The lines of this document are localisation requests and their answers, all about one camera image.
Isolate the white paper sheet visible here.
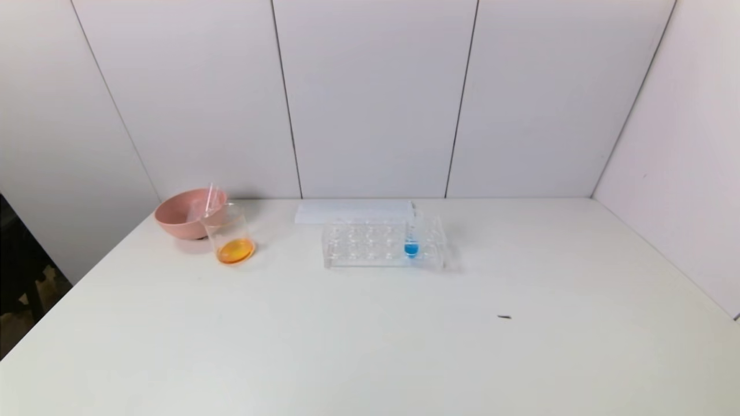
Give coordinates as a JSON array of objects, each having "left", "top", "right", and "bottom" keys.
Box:
[{"left": 294, "top": 200, "right": 416, "bottom": 225}]

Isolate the test tube with red liquid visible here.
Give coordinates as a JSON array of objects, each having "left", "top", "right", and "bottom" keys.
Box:
[{"left": 202, "top": 184, "right": 223, "bottom": 221}]

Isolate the clear plastic beaker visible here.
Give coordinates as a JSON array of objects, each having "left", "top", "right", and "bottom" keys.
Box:
[{"left": 199, "top": 202, "right": 256, "bottom": 265}]

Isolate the clear plastic test tube rack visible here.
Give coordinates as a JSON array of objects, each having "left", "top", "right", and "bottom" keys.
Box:
[{"left": 322, "top": 214, "right": 447, "bottom": 272}]

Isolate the test tube with blue liquid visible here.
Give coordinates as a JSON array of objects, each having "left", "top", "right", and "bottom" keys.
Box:
[{"left": 403, "top": 207, "right": 421, "bottom": 259}]

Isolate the pink bowl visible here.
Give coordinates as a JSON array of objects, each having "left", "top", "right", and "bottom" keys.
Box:
[{"left": 153, "top": 188, "right": 228, "bottom": 241}]

